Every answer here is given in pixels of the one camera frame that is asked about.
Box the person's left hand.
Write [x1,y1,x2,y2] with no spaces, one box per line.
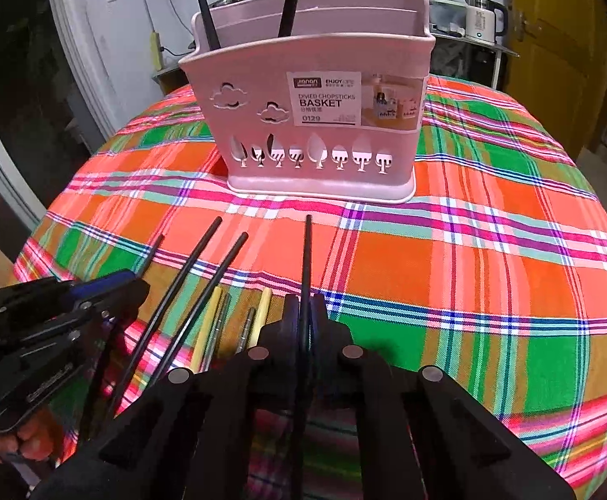
[14,411,77,463]

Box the white electric kettle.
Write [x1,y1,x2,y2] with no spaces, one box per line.
[464,0,508,43]

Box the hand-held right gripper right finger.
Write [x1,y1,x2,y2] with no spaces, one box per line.
[308,293,577,500]

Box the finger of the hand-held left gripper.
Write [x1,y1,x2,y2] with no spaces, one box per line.
[0,277,152,360]
[0,269,140,326]

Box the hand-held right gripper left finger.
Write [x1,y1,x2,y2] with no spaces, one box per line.
[32,294,301,500]

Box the yellow wooden door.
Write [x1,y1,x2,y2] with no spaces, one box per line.
[504,0,607,160]

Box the tall steel table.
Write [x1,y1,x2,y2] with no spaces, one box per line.
[431,28,520,89]

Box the pink chopstick basket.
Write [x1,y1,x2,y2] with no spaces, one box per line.
[178,0,437,205]

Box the plaid tablecloth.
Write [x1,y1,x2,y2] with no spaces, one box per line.
[12,73,607,500]

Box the clear plastic container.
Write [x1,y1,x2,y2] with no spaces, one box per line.
[428,0,468,37]

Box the yellow chopstick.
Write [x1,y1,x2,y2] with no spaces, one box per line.
[189,286,223,373]
[248,286,273,350]

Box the low steel table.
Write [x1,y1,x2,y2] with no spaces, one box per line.
[152,64,190,95]

